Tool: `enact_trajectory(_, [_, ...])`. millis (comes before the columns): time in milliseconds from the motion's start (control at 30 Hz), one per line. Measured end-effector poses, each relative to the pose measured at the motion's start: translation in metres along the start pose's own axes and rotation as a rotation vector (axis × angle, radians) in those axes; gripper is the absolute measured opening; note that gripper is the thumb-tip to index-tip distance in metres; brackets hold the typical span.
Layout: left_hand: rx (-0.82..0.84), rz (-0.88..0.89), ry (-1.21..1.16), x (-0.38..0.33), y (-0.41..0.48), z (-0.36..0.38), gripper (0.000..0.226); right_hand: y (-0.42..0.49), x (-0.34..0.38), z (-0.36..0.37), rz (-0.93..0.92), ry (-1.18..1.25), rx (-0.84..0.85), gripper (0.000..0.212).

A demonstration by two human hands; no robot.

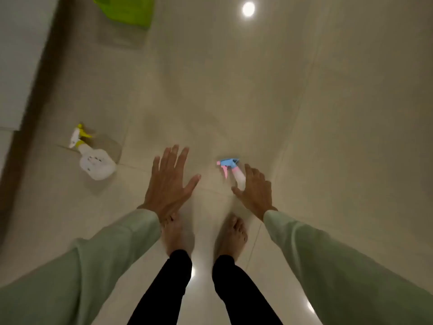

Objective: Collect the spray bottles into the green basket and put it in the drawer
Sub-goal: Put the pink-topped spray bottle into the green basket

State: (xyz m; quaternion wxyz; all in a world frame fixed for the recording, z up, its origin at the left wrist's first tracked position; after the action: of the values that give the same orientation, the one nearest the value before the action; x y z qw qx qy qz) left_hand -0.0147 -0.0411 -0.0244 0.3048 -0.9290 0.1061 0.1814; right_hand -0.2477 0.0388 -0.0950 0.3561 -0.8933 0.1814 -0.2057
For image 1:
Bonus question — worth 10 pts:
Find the person's leg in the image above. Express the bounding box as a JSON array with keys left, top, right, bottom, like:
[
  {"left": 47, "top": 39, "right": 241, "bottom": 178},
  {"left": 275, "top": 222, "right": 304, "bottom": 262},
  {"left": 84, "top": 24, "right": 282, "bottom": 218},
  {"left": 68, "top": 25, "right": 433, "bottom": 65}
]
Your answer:
[
  {"left": 128, "top": 213, "right": 195, "bottom": 325},
  {"left": 212, "top": 213, "right": 283, "bottom": 325}
]

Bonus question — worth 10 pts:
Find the blue pink trigger spray bottle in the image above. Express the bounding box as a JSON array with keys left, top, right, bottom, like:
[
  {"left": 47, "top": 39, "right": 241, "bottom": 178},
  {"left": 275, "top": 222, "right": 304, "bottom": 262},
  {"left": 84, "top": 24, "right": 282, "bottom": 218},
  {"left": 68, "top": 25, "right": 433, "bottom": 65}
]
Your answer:
[{"left": 216, "top": 158, "right": 247, "bottom": 192}]

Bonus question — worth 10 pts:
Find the person's left leg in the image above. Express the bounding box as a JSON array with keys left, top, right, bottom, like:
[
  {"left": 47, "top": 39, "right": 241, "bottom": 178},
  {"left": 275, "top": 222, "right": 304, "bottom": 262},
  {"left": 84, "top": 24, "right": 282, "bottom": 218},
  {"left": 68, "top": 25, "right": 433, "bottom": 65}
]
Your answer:
[{"left": 128, "top": 213, "right": 195, "bottom": 325}]

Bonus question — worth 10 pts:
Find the yellow trigger spray bottle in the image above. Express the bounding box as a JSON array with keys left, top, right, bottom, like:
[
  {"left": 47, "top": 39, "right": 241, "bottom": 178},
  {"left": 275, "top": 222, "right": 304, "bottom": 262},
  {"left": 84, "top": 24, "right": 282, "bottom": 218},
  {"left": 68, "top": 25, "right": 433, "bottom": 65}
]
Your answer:
[{"left": 69, "top": 123, "right": 117, "bottom": 181}]

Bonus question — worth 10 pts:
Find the person's right hand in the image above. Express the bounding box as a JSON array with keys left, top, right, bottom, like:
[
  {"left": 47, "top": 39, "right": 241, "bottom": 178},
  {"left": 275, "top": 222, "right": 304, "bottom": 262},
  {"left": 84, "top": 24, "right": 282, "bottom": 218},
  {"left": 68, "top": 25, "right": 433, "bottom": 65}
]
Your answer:
[{"left": 231, "top": 163, "right": 279, "bottom": 222}]

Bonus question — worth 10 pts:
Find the person's right leg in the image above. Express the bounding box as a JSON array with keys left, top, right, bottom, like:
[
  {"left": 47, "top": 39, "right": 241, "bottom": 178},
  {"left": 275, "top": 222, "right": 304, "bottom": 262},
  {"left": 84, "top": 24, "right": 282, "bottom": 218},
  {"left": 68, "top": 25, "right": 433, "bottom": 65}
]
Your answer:
[{"left": 212, "top": 213, "right": 283, "bottom": 325}]

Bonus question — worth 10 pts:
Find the person's right forearm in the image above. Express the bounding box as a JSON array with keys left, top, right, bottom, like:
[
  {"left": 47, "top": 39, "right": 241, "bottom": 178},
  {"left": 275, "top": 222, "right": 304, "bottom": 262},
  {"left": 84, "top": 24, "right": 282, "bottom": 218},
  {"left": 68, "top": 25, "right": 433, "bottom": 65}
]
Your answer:
[{"left": 263, "top": 209, "right": 433, "bottom": 325}]

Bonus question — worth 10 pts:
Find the person's left forearm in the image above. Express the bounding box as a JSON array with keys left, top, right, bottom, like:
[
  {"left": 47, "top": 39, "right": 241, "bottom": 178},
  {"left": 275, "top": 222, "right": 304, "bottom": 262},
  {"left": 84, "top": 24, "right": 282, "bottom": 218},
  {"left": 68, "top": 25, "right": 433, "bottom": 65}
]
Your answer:
[{"left": 0, "top": 209, "right": 161, "bottom": 325}]

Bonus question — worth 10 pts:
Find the green plastic basket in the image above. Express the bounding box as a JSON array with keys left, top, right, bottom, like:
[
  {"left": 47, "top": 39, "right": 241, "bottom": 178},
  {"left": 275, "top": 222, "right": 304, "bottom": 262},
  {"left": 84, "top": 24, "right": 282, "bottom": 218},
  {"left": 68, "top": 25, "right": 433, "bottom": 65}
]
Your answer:
[{"left": 92, "top": 0, "right": 156, "bottom": 29}]

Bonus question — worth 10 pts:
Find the person's left hand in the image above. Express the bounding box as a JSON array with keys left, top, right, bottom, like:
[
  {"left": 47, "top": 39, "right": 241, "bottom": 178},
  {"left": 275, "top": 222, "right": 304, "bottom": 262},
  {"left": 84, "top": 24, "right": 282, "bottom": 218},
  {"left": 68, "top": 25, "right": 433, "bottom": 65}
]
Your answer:
[{"left": 137, "top": 144, "right": 202, "bottom": 223}]

